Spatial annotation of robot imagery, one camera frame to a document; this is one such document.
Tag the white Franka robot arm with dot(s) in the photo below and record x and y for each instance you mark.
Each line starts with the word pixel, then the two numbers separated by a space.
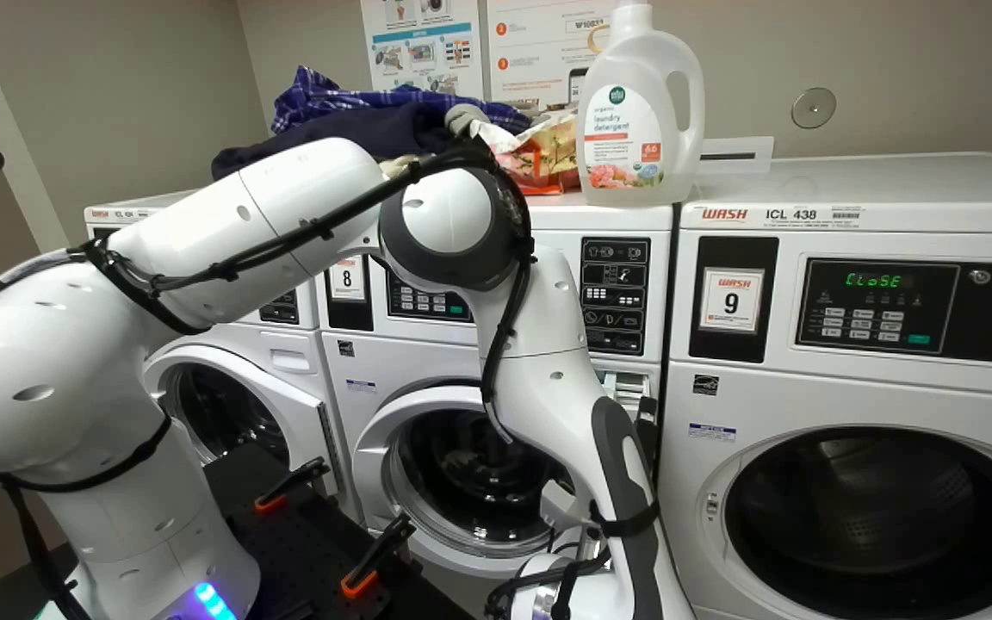
pixel 48 381

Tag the white washing machine number 8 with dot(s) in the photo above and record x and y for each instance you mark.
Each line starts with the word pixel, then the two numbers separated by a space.
pixel 404 355

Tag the white detergent bottle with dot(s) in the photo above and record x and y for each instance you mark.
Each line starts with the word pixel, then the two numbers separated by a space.
pixel 634 140

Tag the white front-load washing machine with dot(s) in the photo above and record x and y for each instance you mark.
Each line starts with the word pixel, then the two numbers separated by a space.
pixel 278 344

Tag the white washing machine number 9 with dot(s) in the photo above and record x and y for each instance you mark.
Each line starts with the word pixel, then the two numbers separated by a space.
pixel 863 184

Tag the orange snack bag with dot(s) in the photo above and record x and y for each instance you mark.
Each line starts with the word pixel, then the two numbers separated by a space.
pixel 542 160

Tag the round glass washer door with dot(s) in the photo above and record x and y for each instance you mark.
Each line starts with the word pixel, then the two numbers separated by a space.
pixel 291 399
pixel 374 460

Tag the white cloth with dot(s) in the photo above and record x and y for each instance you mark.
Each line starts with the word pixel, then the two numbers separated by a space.
pixel 467 117

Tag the dark navy garment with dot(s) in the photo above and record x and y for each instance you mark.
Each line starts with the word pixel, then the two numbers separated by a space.
pixel 404 126

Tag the white orange instruction poster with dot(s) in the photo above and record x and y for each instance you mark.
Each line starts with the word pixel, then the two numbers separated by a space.
pixel 535 51

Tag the blue plaid cloth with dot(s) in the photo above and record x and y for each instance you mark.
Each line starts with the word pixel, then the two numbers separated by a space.
pixel 324 98

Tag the white blue instruction poster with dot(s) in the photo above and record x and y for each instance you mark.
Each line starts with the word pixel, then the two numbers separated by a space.
pixel 421 47

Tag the white rectangular wall plate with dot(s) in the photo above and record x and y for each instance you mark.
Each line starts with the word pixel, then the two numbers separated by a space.
pixel 739 157

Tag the grey round wall cover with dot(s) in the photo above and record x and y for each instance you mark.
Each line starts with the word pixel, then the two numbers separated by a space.
pixel 814 109

